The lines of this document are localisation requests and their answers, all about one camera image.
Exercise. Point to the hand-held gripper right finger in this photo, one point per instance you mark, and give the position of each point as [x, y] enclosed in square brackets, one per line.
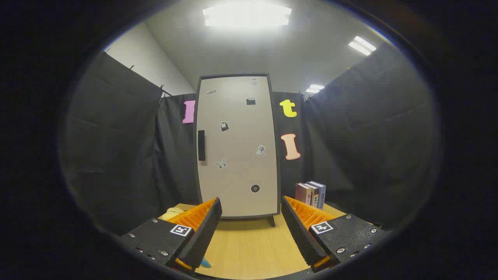
[301, 237]

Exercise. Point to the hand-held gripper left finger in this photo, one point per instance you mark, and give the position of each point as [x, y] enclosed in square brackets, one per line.
[204, 237]

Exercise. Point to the white and blue tube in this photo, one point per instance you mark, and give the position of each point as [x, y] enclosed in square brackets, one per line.
[205, 263]

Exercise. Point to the grey cabinet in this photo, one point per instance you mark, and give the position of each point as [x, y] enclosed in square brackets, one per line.
[272, 221]

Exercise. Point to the yellow plush toy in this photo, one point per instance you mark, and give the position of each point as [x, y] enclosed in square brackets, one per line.
[171, 214]

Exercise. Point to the black backdrop cloth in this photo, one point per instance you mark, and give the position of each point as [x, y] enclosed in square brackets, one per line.
[116, 155]

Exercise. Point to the small ceiling light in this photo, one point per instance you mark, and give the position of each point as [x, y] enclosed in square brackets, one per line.
[315, 88]

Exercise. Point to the double strip ceiling light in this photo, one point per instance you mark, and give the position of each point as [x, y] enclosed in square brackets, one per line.
[362, 45]

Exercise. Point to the large ceiling light panel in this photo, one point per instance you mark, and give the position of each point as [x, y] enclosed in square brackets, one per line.
[247, 15]

